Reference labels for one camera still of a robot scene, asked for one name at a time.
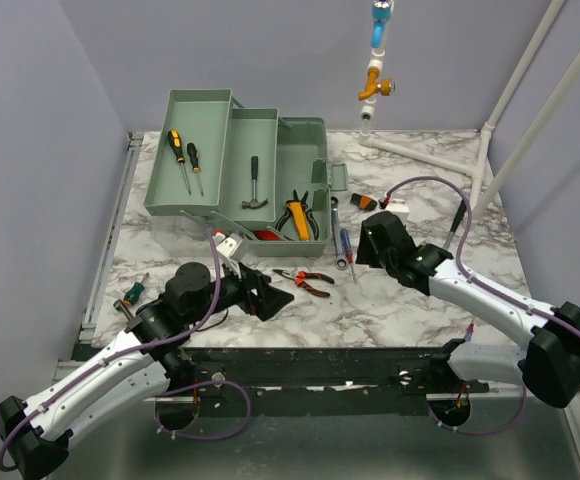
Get blue handle screwdriver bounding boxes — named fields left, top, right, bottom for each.
left=340, top=228, right=358, bottom=284

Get orange black brush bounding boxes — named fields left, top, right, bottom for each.
left=350, top=193, right=378, bottom=212

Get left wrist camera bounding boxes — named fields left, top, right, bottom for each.
left=216, top=234, right=248, bottom=265

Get orange long nose pliers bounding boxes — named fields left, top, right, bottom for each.
left=273, top=269, right=335, bottom=298

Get white pvc pipe frame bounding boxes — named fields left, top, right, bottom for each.
left=358, top=1, right=580, bottom=220

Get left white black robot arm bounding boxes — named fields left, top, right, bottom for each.
left=0, top=262, right=294, bottom=479

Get silver ratchet wrench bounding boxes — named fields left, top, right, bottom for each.
left=330, top=196, right=349, bottom=271

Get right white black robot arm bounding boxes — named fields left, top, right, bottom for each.
left=356, top=211, right=580, bottom=408

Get orange box cutter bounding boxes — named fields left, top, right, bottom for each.
left=286, top=200, right=310, bottom=241

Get green handle screwdriver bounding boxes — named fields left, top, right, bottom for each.
left=123, top=273, right=150, bottom=307

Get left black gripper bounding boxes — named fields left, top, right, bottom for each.
left=186, top=258, right=294, bottom=326

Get black mounting rail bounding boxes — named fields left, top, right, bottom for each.
left=144, top=344, right=554, bottom=419

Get green tool box clear lid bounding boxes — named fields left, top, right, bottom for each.
left=144, top=89, right=348, bottom=257

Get yellow black screwdriver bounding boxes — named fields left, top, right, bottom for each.
left=167, top=129, right=191, bottom=194
left=186, top=142, right=204, bottom=195

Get small black claw hammer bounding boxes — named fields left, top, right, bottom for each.
left=241, top=156, right=268, bottom=210

